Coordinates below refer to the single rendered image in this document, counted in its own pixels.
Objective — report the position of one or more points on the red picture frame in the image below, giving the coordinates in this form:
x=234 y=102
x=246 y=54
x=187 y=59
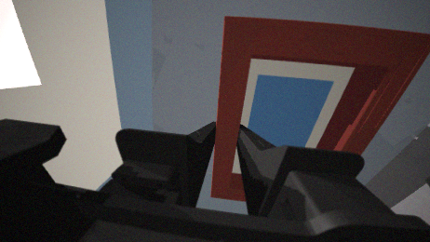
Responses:
x=306 y=83

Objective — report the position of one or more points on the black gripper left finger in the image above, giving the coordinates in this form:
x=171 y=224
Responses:
x=189 y=153

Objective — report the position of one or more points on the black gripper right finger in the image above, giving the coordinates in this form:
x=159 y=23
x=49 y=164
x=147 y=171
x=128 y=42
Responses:
x=264 y=167

